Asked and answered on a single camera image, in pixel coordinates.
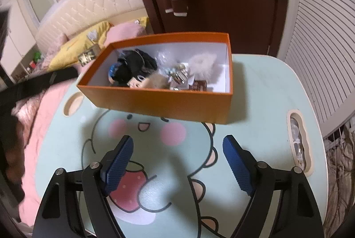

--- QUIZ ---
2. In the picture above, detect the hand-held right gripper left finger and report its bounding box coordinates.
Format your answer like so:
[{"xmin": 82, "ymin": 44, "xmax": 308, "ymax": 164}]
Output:
[{"xmin": 33, "ymin": 135, "xmax": 135, "ymax": 238}]

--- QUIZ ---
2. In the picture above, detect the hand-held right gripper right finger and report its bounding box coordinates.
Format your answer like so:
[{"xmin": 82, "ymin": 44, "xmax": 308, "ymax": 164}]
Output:
[{"xmin": 223, "ymin": 135, "xmax": 325, "ymax": 238}]

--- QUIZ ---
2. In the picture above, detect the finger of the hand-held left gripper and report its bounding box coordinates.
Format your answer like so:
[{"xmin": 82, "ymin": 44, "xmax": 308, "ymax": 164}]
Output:
[{"xmin": 0, "ymin": 68, "xmax": 79, "ymax": 109}]

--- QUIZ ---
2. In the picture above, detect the orange cardboard box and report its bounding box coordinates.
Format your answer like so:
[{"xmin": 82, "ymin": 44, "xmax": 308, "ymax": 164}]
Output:
[{"xmin": 77, "ymin": 32, "xmax": 233, "ymax": 125}]

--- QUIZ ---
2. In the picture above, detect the cartoon figure doll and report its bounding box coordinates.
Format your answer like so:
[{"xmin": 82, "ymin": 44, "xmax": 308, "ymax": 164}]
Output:
[{"xmin": 128, "ymin": 75, "xmax": 149, "ymax": 89}]

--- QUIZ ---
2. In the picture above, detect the small brown carton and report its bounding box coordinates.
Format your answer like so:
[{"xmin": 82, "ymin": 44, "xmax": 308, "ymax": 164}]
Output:
[{"xmin": 191, "ymin": 80, "xmax": 208, "ymax": 92}]

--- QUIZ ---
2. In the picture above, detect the beige fur pompom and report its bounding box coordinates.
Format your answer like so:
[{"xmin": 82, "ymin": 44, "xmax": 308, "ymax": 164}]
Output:
[{"xmin": 147, "ymin": 73, "xmax": 170, "ymax": 89}]

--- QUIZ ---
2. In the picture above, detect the black bag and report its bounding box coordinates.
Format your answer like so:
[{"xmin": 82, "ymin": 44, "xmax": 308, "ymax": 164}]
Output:
[{"xmin": 109, "ymin": 49, "xmax": 158, "ymax": 86}]

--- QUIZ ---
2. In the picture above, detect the silver metal funnel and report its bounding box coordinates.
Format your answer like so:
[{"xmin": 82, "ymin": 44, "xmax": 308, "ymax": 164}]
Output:
[{"xmin": 166, "ymin": 62, "xmax": 190, "ymax": 86}]

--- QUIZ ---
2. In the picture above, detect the white fluffy scrunchie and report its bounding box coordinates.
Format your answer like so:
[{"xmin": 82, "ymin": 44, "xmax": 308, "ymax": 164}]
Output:
[{"xmin": 189, "ymin": 52, "xmax": 218, "ymax": 78}]

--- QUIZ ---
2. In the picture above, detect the clear plastic bag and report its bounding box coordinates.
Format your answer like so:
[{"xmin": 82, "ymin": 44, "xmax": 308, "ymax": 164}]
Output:
[{"xmin": 155, "ymin": 50, "xmax": 171, "ymax": 64}]

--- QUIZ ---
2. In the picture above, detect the green object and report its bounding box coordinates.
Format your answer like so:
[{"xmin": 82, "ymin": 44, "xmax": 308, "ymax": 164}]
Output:
[{"xmin": 30, "ymin": 51, "xmax": 43, "ymax": 67}]

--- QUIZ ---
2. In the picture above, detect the pink duvet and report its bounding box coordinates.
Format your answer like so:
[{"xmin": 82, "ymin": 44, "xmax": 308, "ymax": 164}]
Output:
[{"xmin": 11, "ymin": 61, "xmax": 84, "ymax": 227}]

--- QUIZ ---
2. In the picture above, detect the large yellow pillow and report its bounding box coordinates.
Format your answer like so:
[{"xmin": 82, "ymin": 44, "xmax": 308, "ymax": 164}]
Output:
[{"xmin": 48, "ymin": 20, "xmax": 111, "ymax": 71}]

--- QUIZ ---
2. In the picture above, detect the phone playing video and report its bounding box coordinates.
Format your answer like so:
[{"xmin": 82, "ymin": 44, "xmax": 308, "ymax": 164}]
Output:
[{"xmin": 78, "ymin": 45, "xmax": 102, "ymax": 67}]

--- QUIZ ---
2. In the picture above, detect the pink pillow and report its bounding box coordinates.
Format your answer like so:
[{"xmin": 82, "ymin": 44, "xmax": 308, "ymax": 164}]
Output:
[{"xmin": 105, "ymin": 22, "xmax": 146, "ymax": 48}]

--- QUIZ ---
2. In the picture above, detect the grey quilted cloth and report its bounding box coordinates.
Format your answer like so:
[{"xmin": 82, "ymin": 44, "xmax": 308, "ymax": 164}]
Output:
[{"xmin": 323, "ymin": 120, "xmax": 355, "ymax": 230}]

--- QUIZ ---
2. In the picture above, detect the small yellow cartoon pillow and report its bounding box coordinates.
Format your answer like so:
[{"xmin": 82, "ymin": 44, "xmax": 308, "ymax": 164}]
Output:
[{"xmin": 138, "ymin": 16, "xmax": 150, "ymax": 31}]

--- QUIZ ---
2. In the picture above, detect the white louvred door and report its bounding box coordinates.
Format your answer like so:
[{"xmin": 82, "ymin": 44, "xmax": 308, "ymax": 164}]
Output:
[{"xmin": 277, "ymin": 0, "xmax": 355, "ymax": 139}]

